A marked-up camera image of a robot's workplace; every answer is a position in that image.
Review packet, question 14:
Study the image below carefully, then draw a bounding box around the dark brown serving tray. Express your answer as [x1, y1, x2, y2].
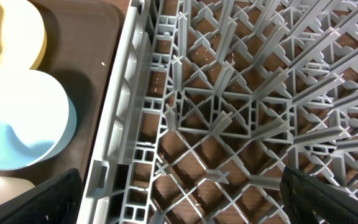
[0, 1, 124, 185]

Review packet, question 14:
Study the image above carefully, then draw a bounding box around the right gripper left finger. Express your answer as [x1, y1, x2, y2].
[0, 168, 83, 224]

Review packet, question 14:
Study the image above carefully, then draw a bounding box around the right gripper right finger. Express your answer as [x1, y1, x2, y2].
[280, 167, 358, 223]

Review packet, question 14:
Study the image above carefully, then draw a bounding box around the yellow plate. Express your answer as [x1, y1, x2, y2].
[0, 0, 47, 70]

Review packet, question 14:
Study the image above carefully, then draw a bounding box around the light blue bowl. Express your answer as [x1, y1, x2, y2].
[0, 70, 77, 170]

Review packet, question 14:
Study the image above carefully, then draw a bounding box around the grey dishwasher rack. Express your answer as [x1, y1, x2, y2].
[78, 0, 358, 223]

